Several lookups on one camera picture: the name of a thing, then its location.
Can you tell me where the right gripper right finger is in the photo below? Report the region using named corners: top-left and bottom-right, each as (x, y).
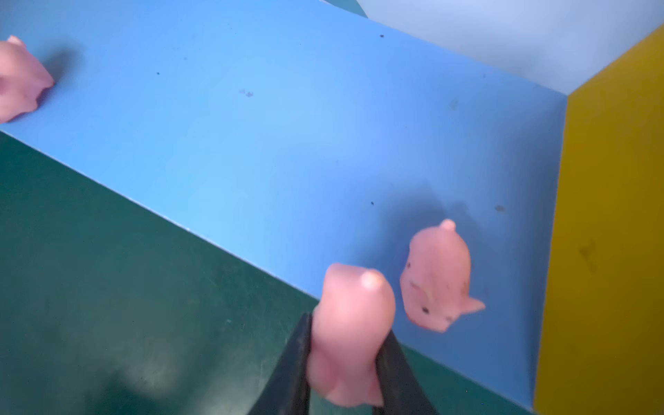
top-left (372, 331), bottom-right (439, 415)

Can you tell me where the yellow toy shelf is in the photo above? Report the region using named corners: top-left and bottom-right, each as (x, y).
top-left (1, 1), bottom-right (663, 414)

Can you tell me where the pink pig toy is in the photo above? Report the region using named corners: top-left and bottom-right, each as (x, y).
top-left (399, 219), bottom-right (486, 333)
top-left (307, 264), bottom-right (396, 407)
top-left (1, 36), bottom-right (55, 124)

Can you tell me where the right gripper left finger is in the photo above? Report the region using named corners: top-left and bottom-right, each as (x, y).
top-left (247, 313), bottom-right (312, 415)

